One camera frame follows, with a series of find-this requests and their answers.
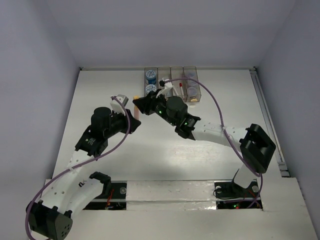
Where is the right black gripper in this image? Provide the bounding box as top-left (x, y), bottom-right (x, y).
top-left (132, 89), bottom-right (178, 127)

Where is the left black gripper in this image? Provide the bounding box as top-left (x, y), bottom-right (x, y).
top-left (104, 107), bottom-right (140, 138)

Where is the blue slime jar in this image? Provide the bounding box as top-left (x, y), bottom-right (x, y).
top-left (145, 69), bottom-right (157, 85)
top-left (145, 84), bottom-right (157, 95)

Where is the black cap whiteboard marker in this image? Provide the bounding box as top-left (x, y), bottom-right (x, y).
top-left (172, 86), bottom-right (179, 96)

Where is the red cap whiteboard marker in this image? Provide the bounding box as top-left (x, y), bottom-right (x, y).
top-left (179, 82), bottom-right (184, 96)

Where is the clear jar of rubber bands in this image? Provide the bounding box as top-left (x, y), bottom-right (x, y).
top-left (185, 71), bottom-right (196, 79)

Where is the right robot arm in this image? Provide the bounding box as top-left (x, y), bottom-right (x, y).
top-left (133, 91), bottom-right (276, 196)

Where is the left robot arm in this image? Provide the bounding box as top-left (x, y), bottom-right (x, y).
top-left (25, 107), bottom-right (141, 240)

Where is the clear drawer bin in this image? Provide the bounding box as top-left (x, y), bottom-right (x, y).
top-left (157, 66), bottom-right (173, 99)
top-left (183, 66), bottom-right (202, 103)
top-left (170, 66), bottom-right (187, 103)
top-left (143, 67), bottom-right (159, 97)

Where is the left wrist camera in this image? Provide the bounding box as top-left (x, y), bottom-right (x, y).
top-left (110, 94), bottom-right (129, 113)

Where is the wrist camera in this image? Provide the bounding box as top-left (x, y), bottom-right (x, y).
top-left (110, 94), bottom-right (129, 113)
top-left (157, 79), bottom-right (173, 97)

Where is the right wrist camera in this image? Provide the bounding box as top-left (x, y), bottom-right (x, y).
top-left (157, 79), bottom-right (173, 97)

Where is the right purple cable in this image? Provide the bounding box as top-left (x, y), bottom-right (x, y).
top-left (159, 77), bottom-right (265, 210)

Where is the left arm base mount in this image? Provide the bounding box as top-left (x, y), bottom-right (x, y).
top-left (84, 181), bottom-right (127, 211)

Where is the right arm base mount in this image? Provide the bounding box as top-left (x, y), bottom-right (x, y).
top-left (212, 179), bottom-right (263, 210)

